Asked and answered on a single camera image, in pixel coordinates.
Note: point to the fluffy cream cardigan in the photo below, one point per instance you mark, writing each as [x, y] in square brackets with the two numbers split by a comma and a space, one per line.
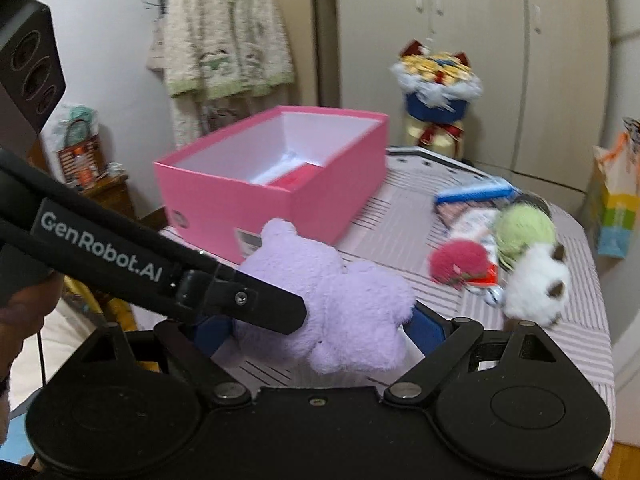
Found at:
[225, 35]

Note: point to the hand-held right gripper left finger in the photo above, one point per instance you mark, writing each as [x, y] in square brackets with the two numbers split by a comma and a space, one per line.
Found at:
[216, 336]

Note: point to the striped grey table cover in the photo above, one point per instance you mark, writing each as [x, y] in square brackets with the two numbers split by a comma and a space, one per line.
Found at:
[400, 220]

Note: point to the floral fabric scrunchie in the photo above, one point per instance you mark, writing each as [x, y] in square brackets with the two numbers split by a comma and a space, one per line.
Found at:
[467, 220]

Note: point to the green fluffy ball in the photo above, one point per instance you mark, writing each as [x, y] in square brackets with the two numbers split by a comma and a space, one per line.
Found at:
[522, 232]

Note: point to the wooden nightstand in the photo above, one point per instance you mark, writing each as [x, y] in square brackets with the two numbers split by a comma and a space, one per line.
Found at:
[117, 200]

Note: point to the white tissue paper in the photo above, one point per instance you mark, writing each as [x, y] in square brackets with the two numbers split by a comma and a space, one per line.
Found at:
[272, 172]

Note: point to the cream patterned garment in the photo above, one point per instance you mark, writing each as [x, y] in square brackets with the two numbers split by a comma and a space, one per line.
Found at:
[210, 115]

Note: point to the pink cardboard box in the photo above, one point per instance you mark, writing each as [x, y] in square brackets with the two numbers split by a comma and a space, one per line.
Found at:
[280, 215]

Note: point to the purple plush toy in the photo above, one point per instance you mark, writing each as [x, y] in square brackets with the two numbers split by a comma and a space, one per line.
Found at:
[340, 305]

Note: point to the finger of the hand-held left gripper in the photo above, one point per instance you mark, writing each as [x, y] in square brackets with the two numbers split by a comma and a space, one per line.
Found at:
[260, 305]

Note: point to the white wardrobe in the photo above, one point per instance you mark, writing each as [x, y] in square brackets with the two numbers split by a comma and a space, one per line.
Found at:
[500, 60]

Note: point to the colourful paper bag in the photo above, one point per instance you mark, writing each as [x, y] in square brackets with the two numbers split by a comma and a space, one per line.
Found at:
[617, 210]

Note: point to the person's left hand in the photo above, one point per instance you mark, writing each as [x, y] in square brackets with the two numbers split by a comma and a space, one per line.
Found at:
[20, 322]

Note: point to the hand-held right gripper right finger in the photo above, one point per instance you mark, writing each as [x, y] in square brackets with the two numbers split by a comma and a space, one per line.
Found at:
[426, 331]

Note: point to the black hair accessory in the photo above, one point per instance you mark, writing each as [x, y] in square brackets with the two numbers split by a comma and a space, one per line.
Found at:
[532, 202]

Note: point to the blue wrapped flower bouquet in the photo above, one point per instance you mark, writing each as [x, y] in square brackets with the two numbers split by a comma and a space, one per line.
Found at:
[435, 95]

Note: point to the blue and white wipes packet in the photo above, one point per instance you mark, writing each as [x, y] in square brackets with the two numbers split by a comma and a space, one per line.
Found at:
[472, 194]

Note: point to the red fluffy pompom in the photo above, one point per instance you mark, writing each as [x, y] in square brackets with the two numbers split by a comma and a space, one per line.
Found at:
[457, 260]

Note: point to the white and brown plush toy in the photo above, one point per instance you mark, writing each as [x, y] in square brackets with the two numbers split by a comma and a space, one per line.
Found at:
[537, 285]

